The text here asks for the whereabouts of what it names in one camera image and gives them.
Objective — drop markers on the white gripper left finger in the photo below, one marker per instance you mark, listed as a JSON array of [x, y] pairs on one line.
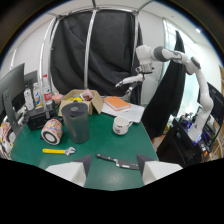
[[70, 171]]

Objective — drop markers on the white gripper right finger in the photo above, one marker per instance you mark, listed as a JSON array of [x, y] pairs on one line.
[[156, 170]]

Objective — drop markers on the grey cylindrical trash can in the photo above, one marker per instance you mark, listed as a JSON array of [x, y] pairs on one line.
[[77, 122]]

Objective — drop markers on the black equipment cart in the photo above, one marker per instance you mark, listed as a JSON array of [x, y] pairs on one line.
[[178, 146]]

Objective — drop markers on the black kitchen knife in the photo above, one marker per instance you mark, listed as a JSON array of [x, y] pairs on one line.
[[117, 162]]

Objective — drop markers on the white printed mug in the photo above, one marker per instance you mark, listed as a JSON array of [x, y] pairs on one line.
[[121, 125]]

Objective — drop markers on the black toolbox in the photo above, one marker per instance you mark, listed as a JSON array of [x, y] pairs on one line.
[[40, 116]]

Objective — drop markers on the white paper stack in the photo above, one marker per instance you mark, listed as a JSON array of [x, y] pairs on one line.
[[131, 112]]

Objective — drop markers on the open cardboard box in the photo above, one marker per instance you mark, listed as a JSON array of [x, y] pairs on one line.
[[82, 100]]

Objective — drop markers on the black hanging cloth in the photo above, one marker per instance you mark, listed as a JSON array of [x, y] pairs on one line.
[[166, 96]]

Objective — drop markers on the orange book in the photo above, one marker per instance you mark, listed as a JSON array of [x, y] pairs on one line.
[[116, 103]]

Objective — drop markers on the blue-label plastic bottle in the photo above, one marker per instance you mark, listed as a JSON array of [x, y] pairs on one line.
[[37, 95]]

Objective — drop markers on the white spray bottle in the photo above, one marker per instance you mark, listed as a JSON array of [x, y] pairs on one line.
[[28, 98]]

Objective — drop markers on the red-label plastic bottle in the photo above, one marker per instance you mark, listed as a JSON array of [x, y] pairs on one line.
[[47, 90]]

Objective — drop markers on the black computer monitor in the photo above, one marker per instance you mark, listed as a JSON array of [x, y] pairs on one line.
[[12, 93]]

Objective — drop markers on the black curtain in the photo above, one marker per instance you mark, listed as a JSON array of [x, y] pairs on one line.
[[106, 50]]

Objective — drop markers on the silver metal frame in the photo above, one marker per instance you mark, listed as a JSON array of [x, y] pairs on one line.
[[87, 46]]

